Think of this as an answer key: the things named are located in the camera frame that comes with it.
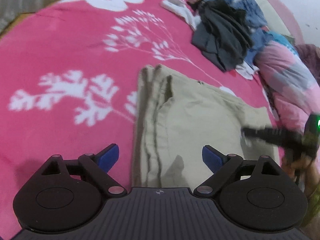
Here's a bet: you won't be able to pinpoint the white cloth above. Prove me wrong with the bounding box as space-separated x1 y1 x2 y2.
161 0 200 30
235 62 260 80

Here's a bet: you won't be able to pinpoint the pink grey floral quilt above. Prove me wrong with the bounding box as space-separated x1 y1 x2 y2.
252 40 320 143

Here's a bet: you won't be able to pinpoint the pink floral blanket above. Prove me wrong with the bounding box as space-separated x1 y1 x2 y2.
0 0 285 233

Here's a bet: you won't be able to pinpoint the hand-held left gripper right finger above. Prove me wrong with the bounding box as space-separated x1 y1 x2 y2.
194 145 282 198

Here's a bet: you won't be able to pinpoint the beige pants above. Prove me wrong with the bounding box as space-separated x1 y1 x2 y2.
131 64 280 188

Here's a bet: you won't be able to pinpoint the blue denim jeans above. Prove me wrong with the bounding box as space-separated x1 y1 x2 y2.
205 0 275 67

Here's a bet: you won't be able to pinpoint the grey satin curtain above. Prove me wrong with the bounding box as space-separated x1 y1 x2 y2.
0 0 65 34

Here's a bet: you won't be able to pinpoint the teal blue quilt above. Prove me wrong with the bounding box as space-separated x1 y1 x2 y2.
265 30 299 54

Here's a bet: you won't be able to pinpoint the person's right hand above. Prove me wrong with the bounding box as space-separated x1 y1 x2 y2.
282 154 320 195

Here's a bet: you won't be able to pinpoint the pink and white headboard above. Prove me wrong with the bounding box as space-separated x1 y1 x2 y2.
250 0 304 43

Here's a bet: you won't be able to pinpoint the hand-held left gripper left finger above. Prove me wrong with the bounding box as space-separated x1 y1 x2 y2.
40 144 128 198

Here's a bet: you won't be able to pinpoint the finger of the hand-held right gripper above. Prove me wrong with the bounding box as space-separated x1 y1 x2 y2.
240 126 292 147

